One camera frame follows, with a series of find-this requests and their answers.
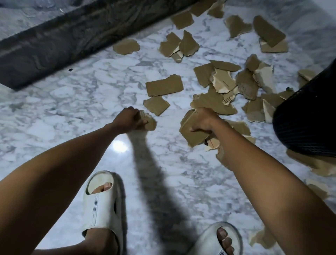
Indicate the person's right hand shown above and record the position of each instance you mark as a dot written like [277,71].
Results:
[208,118]

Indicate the person's left hand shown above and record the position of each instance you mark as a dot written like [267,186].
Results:
[126,120]

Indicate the torn brown paper handful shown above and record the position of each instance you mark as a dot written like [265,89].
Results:
[151,123]
[191,136]

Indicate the brown paper pieces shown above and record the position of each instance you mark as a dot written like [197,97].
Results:
[164,85]

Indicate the black bin with liner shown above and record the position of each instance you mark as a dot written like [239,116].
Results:
[307,118]

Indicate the person's right forearm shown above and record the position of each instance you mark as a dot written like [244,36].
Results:
[275,197]

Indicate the person's left forearm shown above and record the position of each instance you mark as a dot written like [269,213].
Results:
[52,189]

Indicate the person's left white sandal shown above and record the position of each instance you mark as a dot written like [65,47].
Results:
[101,207]

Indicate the person's white sandal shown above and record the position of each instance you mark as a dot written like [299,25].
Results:
[101,207]
[207,244]

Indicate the person's right white sandal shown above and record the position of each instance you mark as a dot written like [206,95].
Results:
[207,244]

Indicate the grey granite staircase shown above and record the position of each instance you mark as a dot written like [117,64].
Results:
[78,39]

